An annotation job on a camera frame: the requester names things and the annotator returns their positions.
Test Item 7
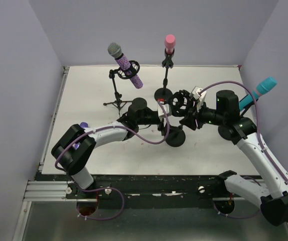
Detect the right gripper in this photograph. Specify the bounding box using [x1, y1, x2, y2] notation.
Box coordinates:
[179, 99, 226, 131]

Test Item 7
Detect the black shock-mount desk stand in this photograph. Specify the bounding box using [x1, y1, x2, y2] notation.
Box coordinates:
[166, 90, 193, 148]

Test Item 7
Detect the plain purple microphone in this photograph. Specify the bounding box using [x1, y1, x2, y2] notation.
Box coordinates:
[73, 122, 89, 150]

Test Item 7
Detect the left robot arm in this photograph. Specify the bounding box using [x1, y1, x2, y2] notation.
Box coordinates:
[51, 97, 172, 198]

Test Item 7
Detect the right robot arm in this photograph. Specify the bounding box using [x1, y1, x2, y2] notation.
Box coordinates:
[171, 90, 288, 226]

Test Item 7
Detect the black round-base clip stand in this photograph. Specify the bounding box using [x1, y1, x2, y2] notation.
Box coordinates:
[154, 47, 174, 101]

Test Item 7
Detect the black right round-base stand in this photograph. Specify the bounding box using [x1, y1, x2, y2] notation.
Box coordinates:
[216, 100, 257, 145]

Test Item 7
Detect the teal microphone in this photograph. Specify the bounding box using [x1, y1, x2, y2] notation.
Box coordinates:
[239, 77, 277, 111]

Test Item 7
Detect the pink microphone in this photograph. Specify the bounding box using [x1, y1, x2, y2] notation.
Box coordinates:
[164, 34, 176, 54]

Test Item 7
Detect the purple glitter microphone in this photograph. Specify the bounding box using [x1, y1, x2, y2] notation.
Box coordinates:
[107, 42, 143, 89]

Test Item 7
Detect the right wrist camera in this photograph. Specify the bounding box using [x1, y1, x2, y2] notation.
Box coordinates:
[189, 86, 206, 112]

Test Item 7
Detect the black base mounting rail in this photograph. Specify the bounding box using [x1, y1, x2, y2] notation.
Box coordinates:
[66, 173, 270, 209]

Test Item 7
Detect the black tripod shock-mount stand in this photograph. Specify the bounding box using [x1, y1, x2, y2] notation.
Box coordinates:
[103, 60, 140, 115]

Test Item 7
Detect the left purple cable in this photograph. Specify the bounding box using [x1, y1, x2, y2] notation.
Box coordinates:
[54, 104, 171, 221]

